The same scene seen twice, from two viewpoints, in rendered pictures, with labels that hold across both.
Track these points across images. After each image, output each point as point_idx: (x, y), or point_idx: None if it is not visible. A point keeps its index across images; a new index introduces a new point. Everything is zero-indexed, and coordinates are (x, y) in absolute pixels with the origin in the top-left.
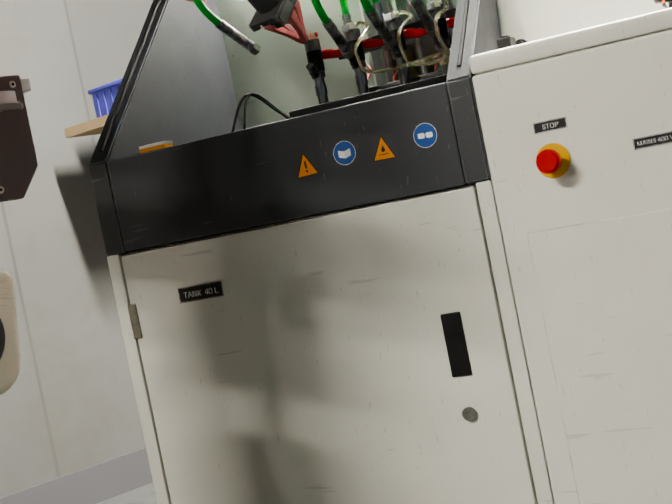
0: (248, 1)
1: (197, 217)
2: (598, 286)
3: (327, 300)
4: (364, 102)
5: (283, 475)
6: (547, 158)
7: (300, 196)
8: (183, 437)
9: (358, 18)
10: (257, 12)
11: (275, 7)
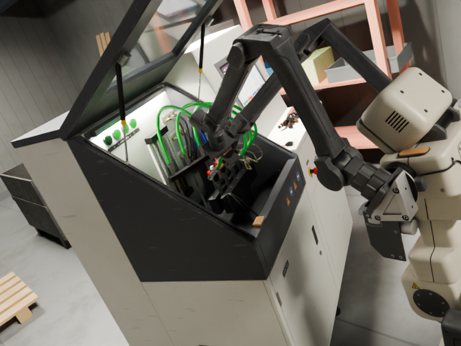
0: (229, 153)
1: (278, 239)
2: (320, 200)
3: (300, 243)
4: (289, 171)
5: (310, 313)
6: (317, 169)
7: (289, 212)
8: (296, 330)
9: (154, 166)
10: (225, 158)
11: (233, 153)
